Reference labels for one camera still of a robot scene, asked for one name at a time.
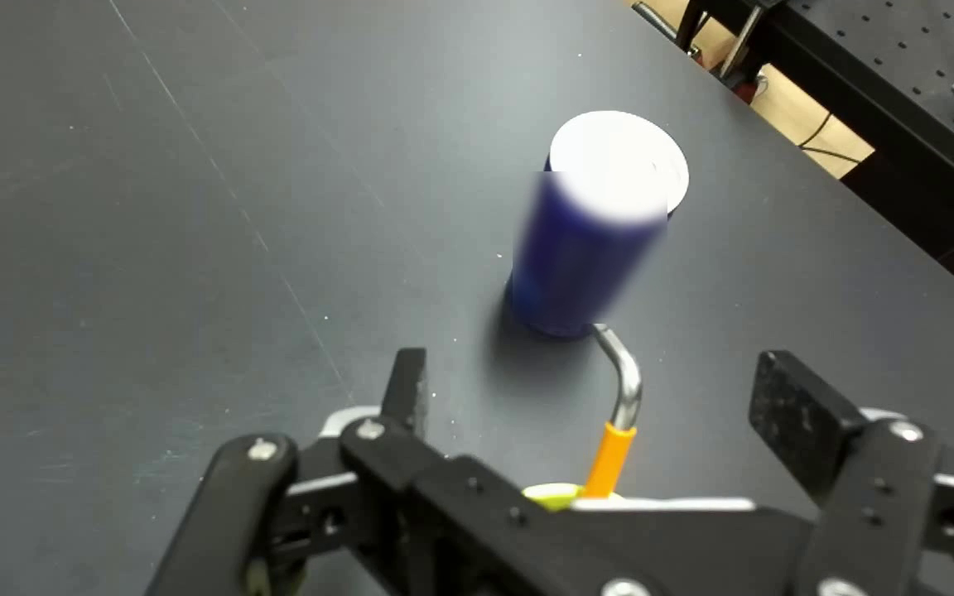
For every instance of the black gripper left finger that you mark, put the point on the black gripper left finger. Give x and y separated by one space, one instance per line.
281 497

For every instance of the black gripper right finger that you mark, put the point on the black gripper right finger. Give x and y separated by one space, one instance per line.
887 497

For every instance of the yellow-green mug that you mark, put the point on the yellow-green mug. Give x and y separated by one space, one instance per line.
552 495

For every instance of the brown cardboard box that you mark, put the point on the brown cardboard box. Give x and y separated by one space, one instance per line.
812 122

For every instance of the blue can with white lid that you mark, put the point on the blue can with white lid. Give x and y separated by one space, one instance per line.
589 243

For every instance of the black optical breadboard table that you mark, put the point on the black optical breadboard table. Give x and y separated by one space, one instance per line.
908 67

